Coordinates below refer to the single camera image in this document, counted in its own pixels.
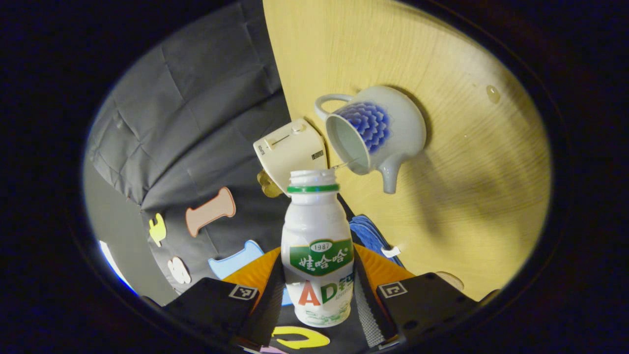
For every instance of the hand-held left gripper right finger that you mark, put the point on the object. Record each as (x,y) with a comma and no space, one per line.
(366,314)

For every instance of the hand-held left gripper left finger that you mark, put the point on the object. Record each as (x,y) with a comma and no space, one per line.
(269,314)

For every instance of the round wooden coaster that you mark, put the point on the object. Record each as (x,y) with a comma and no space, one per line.
(452,280)

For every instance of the white water bottle green label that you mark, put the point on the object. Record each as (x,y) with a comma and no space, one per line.
(317,231)

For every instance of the white blue-patterned teacup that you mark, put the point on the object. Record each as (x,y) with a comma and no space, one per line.
(398,132)

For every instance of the blue folded towel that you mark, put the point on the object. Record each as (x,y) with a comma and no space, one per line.
(368,233)

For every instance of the white toaster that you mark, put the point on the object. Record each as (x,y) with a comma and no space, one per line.
(290,152)

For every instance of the black backdrop cloth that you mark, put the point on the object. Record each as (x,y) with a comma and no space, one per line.
(196,123)

